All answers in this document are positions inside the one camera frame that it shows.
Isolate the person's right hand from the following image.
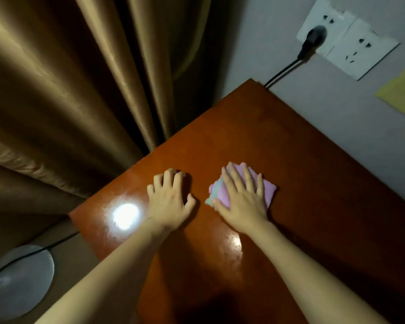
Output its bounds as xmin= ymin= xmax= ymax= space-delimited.
xmin=211 ymin=162 xmax=270 ymax=235

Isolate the white wall outlet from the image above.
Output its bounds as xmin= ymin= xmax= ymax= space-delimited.
xmin=296 ymin=0 xmax=401 ymax=81

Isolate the black plug with cable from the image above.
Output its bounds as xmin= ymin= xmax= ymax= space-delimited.
xmin=263 ymin=25 xmax=328 ymax=90

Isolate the person's left hand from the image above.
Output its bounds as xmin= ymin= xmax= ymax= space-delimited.
xmin=146 ymin=168 xmax=198 ymax=234

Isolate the reddish wooden desk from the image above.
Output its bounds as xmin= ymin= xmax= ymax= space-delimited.
xmin=69 ymin=79 xmax=405 ymax=324

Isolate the black lamp cable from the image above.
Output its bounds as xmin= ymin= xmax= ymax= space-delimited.
xmin=0 ymin=229 xmax=82 ymax=277

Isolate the person's left forearm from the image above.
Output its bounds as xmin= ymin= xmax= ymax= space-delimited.
xmin=35 ymin=222 xmax=170 ymax=324

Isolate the pink cleaning cloth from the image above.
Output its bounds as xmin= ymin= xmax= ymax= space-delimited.
xmin=204 ymin=162 xmax=278 ymax=210

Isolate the brown curtain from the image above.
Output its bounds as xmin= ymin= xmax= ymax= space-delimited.
xmin=0 ymin=0 xmax=220 ymax=216

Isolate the beige padded stool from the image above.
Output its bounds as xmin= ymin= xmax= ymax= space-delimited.
xmin=0 ymin=219 xmax=102 ymax=324

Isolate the yellow wall sticker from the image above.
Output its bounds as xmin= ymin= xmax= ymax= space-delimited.
xmin=376 ymin=62 xmax=405 ymax=119

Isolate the person's right forearm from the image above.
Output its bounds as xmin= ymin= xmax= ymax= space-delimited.
xmin=250 ymin=222 xmax=389 ymax=324

